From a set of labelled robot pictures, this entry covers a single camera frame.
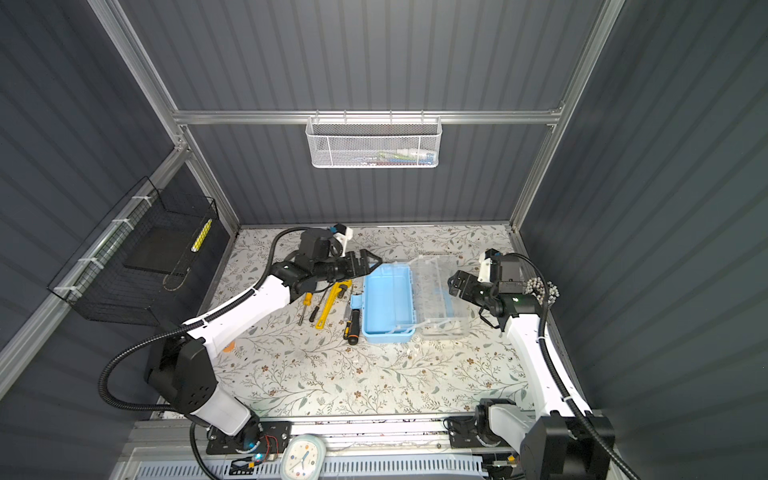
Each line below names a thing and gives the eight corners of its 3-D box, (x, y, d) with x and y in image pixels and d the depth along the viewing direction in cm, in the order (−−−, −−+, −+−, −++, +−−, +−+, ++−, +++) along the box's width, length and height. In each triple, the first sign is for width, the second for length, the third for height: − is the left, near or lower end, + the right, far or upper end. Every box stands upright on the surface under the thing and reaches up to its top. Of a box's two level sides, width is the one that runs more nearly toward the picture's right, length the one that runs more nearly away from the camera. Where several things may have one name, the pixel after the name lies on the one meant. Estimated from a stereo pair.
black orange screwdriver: (349, 344, 91) (347, 340, 89) (351, 313, 98) (350, 309, 96) (358, 344, 91) (357, 340, 89) (360, 313, 98) (360, 309, 96)
